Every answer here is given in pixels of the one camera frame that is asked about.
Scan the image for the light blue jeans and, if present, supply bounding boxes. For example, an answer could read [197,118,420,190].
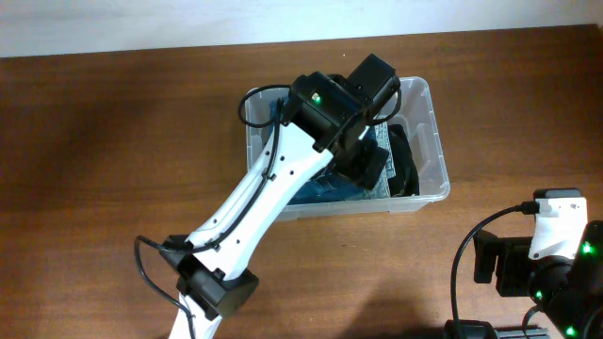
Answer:
[364,122,397,200]

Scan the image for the dark blue jeans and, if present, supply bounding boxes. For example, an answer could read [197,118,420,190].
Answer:
[268,96,392,206]

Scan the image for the large black garment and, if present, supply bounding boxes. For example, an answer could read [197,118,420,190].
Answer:
[388,124,420,197]

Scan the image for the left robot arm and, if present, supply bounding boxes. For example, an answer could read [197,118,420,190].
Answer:
[160,55,400,338]

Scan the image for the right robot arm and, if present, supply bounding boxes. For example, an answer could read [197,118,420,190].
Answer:
[473,220,602,339]

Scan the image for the clear plastic storage container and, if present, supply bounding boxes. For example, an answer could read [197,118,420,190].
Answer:
[243,76,450,221]

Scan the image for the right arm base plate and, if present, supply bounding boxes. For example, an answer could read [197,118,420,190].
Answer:
[461,320,551,339]

